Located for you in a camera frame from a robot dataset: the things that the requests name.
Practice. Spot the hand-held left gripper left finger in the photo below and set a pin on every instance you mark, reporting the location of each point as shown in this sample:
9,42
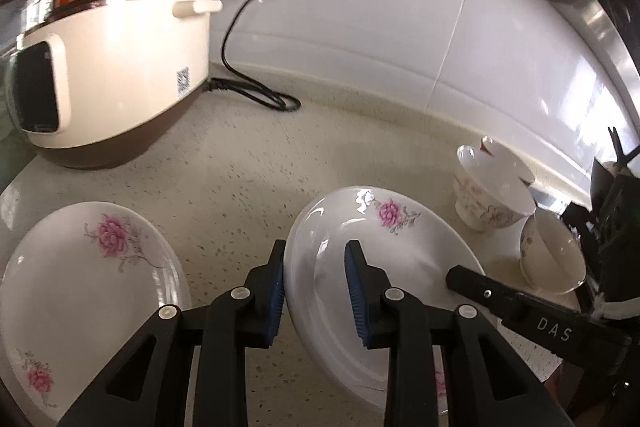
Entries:
272,302

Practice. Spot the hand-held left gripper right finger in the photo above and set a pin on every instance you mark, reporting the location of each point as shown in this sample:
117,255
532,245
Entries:
357,302

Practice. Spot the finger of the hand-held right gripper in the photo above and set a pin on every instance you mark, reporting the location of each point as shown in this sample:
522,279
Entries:
475,287

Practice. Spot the white plate with pink flowers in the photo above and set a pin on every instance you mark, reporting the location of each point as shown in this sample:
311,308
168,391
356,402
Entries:
330,232
75,297

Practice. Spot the small white floral bowl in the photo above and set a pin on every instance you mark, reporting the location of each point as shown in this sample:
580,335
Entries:
545,252

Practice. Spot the white bowl with floral print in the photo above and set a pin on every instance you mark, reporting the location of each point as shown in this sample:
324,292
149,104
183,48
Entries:
480,202

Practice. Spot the black stove pan support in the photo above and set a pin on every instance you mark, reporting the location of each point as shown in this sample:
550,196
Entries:
615,207

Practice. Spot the cream rice cooker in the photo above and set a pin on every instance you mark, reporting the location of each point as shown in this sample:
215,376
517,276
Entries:
125,72

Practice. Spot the steel range hood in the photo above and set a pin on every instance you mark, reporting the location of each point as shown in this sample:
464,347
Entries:
600,22

